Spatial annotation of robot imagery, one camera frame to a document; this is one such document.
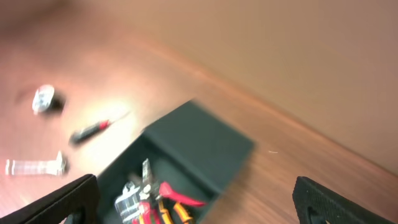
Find dark green open box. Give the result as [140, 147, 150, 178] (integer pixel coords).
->
[97, 101, 254, 223]

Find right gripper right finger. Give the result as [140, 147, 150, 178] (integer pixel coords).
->
[292, 176, 393, 224]

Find orange black long-nose pliers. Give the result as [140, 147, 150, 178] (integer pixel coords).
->
[131, 200, 195, 224]

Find clear pack of colourful screwdrivers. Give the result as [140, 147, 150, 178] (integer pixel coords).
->
[114, 182, 161, 224]

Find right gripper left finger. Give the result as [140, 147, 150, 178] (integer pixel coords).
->
[1, 174, 100, 224]

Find red-handled wire stripper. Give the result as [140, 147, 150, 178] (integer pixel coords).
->
[131, 159, 206, 224]

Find black tape measure red strap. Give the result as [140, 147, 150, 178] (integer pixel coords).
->
[14, 83, 68, 118]

